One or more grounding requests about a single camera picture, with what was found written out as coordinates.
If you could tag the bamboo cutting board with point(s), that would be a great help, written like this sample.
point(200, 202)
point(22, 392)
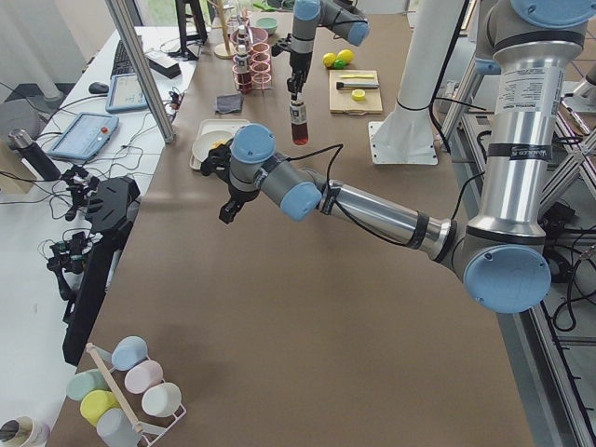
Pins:
point(340, 101)

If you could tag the yellow cup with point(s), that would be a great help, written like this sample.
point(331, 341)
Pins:
point(96, 403)

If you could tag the white round plate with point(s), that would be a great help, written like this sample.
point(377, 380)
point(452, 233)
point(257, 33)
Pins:
point(202, 145)

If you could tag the pink bowl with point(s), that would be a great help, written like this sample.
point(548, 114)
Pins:
point(256, 35)

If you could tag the tape roll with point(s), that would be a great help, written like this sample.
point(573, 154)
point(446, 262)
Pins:
point(24, 431)

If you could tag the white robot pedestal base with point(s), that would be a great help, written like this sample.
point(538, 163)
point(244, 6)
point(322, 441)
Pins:
point(406, 135)

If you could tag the cream cup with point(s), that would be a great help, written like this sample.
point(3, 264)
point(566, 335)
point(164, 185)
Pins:
point(162, 400)

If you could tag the black keyboard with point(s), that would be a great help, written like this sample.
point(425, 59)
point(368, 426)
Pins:
point(122, 64)

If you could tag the green lime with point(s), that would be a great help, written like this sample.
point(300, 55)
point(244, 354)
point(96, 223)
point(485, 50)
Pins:
point(339, 64)

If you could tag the upper yellow lemon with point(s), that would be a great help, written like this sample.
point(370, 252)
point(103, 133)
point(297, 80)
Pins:
point(345, 55)

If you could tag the half lemon slice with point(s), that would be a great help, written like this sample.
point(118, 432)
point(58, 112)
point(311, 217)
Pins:
point(358, 95)

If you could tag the yellow lemon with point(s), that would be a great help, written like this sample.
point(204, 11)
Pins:
point(329, 59)
point(345, 55)

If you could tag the middle tea bottle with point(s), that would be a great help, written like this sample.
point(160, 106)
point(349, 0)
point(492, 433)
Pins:
point(243, 69)

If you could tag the pink cup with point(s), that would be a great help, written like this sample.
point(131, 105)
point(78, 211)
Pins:
point(144, 375)

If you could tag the tea bottle white cap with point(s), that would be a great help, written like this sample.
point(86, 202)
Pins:
point(299, 129)

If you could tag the grey folded cloth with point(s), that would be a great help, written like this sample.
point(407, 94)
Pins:
point(228, 104)

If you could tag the green cup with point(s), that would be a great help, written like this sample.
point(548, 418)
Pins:
point(84, 382)

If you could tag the green bowl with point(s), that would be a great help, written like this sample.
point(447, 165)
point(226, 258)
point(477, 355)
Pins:
point(268, 24)

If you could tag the rose gold wire rack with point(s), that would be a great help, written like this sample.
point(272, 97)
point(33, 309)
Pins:
point(260, 67)

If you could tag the wooden mug tree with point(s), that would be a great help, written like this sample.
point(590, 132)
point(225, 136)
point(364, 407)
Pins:
point(224, 50)

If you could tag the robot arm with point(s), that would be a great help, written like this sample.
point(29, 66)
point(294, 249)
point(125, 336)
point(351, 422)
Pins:
point(498, 254)
point(342, 18)

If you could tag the blue tablet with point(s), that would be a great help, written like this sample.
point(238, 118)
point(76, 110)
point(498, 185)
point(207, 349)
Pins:
point(125, 95)

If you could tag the steel muddler black tip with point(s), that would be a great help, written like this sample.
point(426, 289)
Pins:
point(340, 85)

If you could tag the blue cup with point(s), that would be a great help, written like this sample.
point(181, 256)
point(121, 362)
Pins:
point(129, 352)

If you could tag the yellow plastic knife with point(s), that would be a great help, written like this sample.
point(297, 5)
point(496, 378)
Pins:
point(357, 76)

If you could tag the black computer mouse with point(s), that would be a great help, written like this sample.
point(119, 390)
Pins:
point(98, 88)

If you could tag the lower yellow lemon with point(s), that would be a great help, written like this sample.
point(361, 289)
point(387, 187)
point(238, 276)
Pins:
point(329, 59)

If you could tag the black thermos bottle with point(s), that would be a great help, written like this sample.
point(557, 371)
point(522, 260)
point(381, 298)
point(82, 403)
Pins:
point(34, 155)

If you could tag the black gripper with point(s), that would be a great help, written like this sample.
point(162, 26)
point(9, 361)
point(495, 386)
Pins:
point(298, 63)
point(238, 195)

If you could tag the golden ring doughnut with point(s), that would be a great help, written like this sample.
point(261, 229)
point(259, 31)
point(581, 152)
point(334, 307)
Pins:
point(222, 142)

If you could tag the grey cup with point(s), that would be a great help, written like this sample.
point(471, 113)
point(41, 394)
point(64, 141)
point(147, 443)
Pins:
point(115, 429)

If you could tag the white cup rack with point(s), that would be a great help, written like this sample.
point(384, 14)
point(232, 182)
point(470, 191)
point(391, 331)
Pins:
point(152, 429)

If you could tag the cream serving tray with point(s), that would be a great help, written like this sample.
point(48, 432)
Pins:
point(231, 125)

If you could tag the left edge tea bottle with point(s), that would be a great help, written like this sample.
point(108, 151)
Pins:
point(242, 39)

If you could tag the blue teach pendant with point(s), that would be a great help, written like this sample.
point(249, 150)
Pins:
point(85, 137)

